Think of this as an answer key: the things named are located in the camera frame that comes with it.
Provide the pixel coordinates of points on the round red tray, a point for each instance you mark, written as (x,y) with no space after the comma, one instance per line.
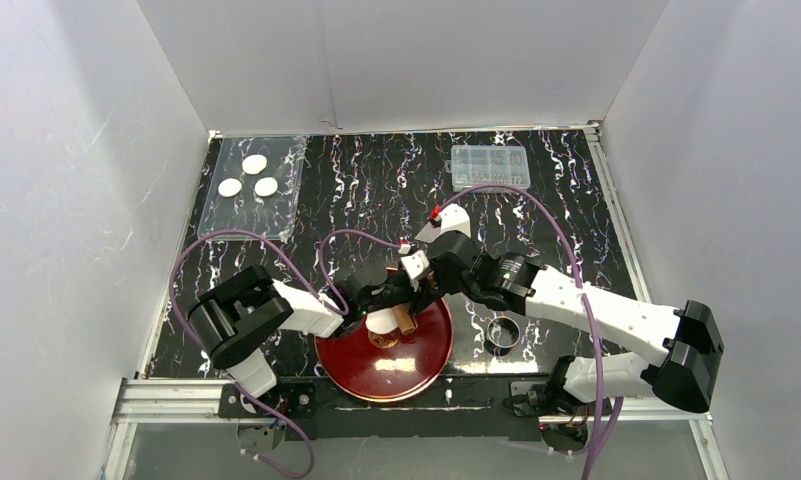
(394,366)

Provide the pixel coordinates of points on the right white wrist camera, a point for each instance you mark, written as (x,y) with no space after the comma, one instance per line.
(451,218)

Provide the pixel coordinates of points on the clear plastic tray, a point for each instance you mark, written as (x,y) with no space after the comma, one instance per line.
(272,217)

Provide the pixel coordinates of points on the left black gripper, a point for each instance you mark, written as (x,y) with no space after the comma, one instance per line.
(379,294)

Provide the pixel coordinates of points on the white dough disc left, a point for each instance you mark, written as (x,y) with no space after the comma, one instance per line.
(229,188)

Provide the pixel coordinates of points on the scraper knife orange handle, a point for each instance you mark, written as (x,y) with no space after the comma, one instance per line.
(429,232)

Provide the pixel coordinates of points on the aluminium frame rail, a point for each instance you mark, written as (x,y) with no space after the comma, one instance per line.
(195,401)

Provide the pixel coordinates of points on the white dough disc top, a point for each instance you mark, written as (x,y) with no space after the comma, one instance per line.
(254,164)

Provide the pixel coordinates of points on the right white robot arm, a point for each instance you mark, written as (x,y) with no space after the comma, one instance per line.
(672,354)

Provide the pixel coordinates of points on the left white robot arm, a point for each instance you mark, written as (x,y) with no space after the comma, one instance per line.
(234,319)

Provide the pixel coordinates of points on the white dough piece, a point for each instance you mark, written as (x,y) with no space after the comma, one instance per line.
(381,322)

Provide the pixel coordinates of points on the white dough disc right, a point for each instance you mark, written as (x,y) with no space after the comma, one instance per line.
(266,187)

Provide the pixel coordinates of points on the metal ring cutter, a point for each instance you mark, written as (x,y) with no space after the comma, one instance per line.
(503,333)

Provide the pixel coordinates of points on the clear compartment storage box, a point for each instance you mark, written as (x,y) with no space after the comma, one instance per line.
(472,165)

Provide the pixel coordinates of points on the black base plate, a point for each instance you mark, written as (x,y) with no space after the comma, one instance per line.
(499,405)

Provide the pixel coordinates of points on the white dough disc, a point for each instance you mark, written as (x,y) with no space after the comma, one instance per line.
(254,164)
(266,187)
(229,188)

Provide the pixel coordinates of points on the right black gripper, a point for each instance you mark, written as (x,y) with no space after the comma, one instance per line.
(432,274)

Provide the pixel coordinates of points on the wooden rolling pin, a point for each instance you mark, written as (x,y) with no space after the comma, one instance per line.
(406,324)

